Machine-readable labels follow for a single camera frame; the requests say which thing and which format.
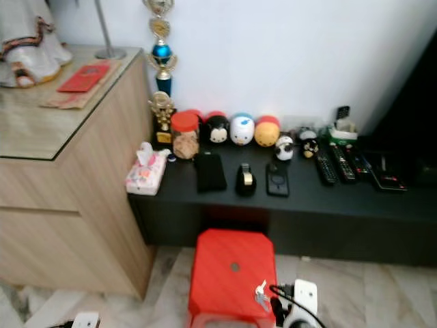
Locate black tv console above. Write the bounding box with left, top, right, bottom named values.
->
left=128, top=137, right=437, bottom=268

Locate green and white box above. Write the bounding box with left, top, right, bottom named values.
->
left=326, top=106, right=360, bottom=144

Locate bunch of keys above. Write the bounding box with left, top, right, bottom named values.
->
left=254, top=280, right=274, bottom=314

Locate black phone case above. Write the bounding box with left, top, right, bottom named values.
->
left=266, top=162, right=290, bottom=198

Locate yellow and red plush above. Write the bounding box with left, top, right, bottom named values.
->
left=254, top=115, right=282, bottom=148

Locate silver lamp pole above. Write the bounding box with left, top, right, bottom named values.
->
left=92, top=0, right=128, bottom=61

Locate small black figurine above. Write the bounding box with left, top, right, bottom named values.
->
left=298, top=127, right=320, bottom=159

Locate light wooden cabinet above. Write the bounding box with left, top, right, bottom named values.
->
left=0, top=44, right=156, bottom=300

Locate jar with red lid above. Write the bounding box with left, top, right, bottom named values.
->
left=171, top=110, right=200, bottom=161

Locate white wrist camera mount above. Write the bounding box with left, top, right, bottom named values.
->
left=292, top=279, right=320, bottom=328
left=72, top=312, right=101, bottom=328

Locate black wallet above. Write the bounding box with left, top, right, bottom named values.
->
left=195, top=152, right=228, bottom=194

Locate small panda figurine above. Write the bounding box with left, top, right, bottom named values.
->
left=274, top=135, right=295, bottom=162

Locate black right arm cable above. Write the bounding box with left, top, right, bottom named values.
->
left=268, top=284, right=329, bottom=328

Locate small gold trophy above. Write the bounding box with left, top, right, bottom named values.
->
left=149, top=92, right=175, bottom=145

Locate black flat device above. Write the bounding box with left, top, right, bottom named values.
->
left=369, top=153, right=410, bottom=193

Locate black remote control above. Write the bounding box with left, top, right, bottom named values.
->
left=347, top=148, right=373, bottom=180
left=329, top=143, right=357, bottom=183
left=314, top=152, right=339, bottom=187

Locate white robed figurine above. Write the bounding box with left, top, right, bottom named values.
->
left=0, top=0, right=73, bottom=89

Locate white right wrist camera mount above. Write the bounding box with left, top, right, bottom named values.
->
left=292, top=279, right=320, bottom=328

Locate black mouse plush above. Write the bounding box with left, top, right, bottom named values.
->
left=199, top=111, right=231, bottom=145

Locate red plastic stool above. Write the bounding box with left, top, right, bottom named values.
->
left=188, top=228, right=279, bottom=328

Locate pink tissue pack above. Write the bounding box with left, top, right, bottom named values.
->
left=125, top=141, right=171, bottom=197

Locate red envelope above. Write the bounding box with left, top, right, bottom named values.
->
left=57, top=62, right=111, bottom=94

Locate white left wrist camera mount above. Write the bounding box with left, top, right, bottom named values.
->
left=72, top=312, right=101, bottom=328

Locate beige paper sheet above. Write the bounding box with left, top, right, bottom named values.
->
left=41, top=62, right=121, bottom=110

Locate white and blue plush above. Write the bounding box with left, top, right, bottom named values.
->
left=229, top=113, right=255, bottom=146

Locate tall trophy with blue ball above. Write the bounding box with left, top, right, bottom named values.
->
left=143, top=0, right=178, bottom=96

